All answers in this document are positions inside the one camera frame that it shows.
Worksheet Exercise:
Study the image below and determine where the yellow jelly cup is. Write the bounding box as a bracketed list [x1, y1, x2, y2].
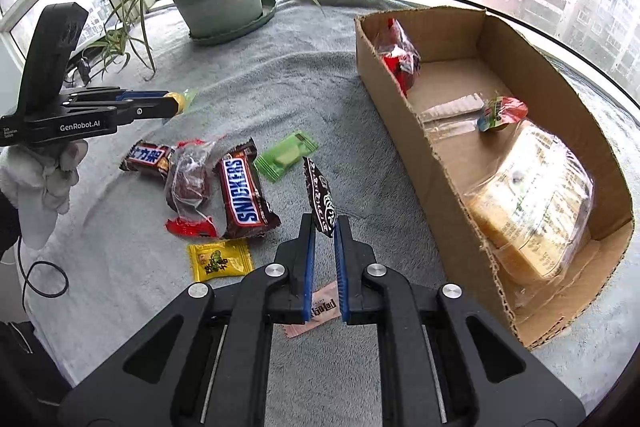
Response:
[165, 89, 198, 115]

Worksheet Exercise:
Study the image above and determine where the white gloved left hand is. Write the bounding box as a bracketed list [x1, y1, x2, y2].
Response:
[1, 140, 89, 251]

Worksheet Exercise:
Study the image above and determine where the red snack bag in box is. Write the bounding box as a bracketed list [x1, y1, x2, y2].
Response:
[374, 17, 421, 95]

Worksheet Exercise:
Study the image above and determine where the pink snack packet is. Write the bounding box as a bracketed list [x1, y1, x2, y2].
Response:
[283, 281, 341, 338]

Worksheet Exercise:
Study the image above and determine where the English label Snickers bar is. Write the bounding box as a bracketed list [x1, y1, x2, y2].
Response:
[216, 139, 281, 239]

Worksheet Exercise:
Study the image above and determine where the clear red dried fruit bag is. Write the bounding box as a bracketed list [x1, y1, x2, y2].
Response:
[165, 139, 218, 237]

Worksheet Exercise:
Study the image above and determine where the red green jelly cup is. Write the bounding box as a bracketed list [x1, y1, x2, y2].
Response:
[476, 95, 528, 132]

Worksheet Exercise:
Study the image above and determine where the small spider plant offshoot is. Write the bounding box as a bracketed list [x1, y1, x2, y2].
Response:
[81, 25, 156, 79]

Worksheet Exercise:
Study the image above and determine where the wrapped yellow bread loaf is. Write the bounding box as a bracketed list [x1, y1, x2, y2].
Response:
[465, 120, 593, 287]

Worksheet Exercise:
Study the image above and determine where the green pot saucer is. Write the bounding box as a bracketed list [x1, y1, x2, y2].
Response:
[189, 0, 277, 46]

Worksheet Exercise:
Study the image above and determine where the Chinese label Snickers bar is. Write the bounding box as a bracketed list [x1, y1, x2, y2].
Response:
[119, 140, 175, 181]

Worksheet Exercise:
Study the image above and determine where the brown cardboard box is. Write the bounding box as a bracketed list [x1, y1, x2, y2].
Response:
[354, 5, 636, 350]

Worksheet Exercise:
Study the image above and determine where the black cable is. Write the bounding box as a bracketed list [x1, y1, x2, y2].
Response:
[16, 235, 71, 313]

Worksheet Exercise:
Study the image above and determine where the light green wafer packet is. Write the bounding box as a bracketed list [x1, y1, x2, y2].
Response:
[253, 131, 319, 182]

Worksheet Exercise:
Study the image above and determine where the yellow candy packet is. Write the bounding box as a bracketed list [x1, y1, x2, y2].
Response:
[186, 239, 254, 283]

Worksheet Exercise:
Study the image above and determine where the dark patterned chocolate packet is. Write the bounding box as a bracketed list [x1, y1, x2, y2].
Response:
[303, 157, 335, 237]

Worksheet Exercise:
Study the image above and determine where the grey fleece blanket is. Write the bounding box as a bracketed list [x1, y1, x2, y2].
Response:
[22, 0, 639, 426]

